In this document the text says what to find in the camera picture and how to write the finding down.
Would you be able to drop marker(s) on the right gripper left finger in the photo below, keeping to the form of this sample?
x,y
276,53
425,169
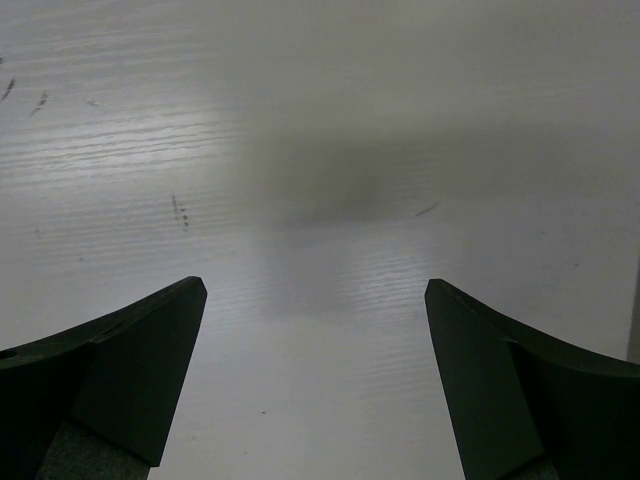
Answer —
x,y
97,401

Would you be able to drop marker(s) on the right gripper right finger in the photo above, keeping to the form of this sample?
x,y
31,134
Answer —
x,y
526,405

